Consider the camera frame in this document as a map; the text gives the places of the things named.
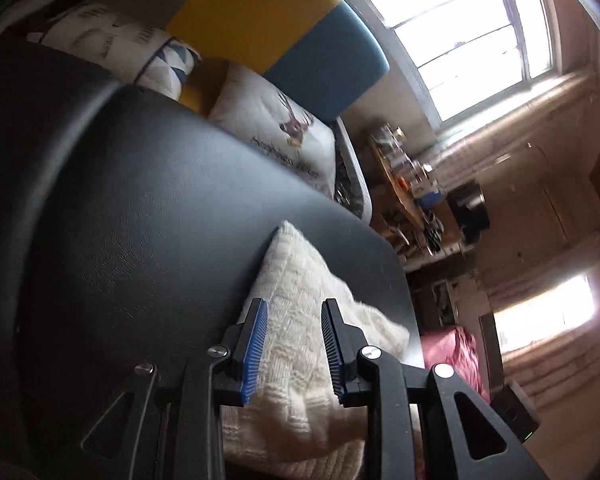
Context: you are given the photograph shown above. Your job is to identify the wooden desk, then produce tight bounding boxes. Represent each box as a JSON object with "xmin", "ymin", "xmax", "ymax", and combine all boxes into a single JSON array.
[{"xmin": 368, "ymin": 122, "xmax": 445, "ymax": 246}]

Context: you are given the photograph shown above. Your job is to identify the deer print pillow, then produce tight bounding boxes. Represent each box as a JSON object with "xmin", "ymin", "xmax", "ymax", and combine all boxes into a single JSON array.
[{"xmin": 209, "ymin": 63, "xmax": 336, "ymax": 198}]

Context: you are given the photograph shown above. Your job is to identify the black television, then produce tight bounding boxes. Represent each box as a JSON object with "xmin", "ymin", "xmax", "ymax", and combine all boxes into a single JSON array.
[{"xmin": 446, "ymin": 181, "xmax": 491, "ymax": 245}]

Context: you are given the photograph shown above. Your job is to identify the cream knitted sweater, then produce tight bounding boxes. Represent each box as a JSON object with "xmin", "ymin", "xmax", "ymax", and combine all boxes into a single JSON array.
[{"xmin": 222, "ymin": 221, "xmax": 410, "ymax": 479}]

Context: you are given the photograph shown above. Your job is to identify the blue chair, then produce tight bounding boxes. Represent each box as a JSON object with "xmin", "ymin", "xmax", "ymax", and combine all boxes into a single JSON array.
[{"xmin": 414, "ymin": 190, "xmax": 444, "ymax": 209}]

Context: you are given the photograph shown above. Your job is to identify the geometric pattern pillow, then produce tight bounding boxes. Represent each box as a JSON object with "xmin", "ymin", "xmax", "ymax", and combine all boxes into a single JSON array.
[{"xmin": 27, "ymin": 3, "xmax": 201, "ymax": 100}]

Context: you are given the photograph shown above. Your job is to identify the patterned curtain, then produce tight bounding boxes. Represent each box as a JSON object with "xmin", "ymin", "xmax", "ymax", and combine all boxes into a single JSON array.
[{"xmin": 418, "ymin": 68, "xmax": 597, "ymax": 188}]

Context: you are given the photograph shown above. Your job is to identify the grey yellow blue sofa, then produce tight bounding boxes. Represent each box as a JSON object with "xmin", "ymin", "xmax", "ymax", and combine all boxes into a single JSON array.
[{"xmin": 0, "ymin": 0, "xmax": 389, "ymax": 222}]

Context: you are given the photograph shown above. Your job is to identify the pink cloth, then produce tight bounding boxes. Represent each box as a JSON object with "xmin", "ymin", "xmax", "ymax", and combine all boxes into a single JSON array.
[{"xmin": 420, "ymin": 325, "xmax": 490, "ymax": 402}]

